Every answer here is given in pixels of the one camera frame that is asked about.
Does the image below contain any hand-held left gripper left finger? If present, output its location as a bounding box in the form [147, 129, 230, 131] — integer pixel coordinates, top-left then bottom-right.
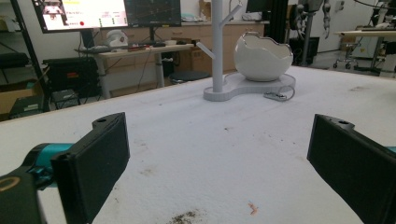
[21, 112, 131, 224]

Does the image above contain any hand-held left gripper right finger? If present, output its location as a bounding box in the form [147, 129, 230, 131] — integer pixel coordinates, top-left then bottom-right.
[306, 113, 396, 224]

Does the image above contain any black equipment case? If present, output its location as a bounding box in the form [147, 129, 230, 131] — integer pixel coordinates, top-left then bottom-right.
[42, 56, 102, 98]

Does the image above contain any cardboard box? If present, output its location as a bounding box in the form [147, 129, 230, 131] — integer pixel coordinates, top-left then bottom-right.
[0, 78, 43, 116]

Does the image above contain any black keyboard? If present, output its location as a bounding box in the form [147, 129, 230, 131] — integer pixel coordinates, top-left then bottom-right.
[74, 46, 115, 54]

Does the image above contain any wooden side table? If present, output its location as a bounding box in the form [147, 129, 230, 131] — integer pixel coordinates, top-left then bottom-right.
[334, 28, 396, 74]

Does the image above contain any black metal stand pole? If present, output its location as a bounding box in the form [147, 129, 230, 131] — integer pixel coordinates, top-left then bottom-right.
[10, 0, 50, 113]

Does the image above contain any white helmet-shaped device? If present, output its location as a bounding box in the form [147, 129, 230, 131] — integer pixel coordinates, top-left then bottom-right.
[106, 29, 129, 49]

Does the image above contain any round black stool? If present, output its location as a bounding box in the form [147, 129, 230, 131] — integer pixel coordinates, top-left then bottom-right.
[169, 70, 212, 84]

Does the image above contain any light wooden desk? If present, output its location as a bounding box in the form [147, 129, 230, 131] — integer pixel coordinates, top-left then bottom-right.
[92, 43, 195, 100]

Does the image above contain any white eggshell-shaped bowl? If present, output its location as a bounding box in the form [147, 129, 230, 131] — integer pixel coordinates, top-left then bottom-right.
[233, 31, 294, 83]

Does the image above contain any grey robot on stand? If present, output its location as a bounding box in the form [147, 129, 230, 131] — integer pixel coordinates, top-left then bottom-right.
[292, 0, 332, 67]

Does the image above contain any large computer monitor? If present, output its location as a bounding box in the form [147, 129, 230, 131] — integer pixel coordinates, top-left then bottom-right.
[31, 0, 182, 35]

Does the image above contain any white jewelry tree stand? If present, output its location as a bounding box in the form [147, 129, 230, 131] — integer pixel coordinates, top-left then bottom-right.
[196, 0, 296, 103]

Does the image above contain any silver bracelet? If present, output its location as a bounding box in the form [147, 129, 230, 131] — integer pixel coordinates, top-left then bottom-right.
[262, 86, 296, 103]

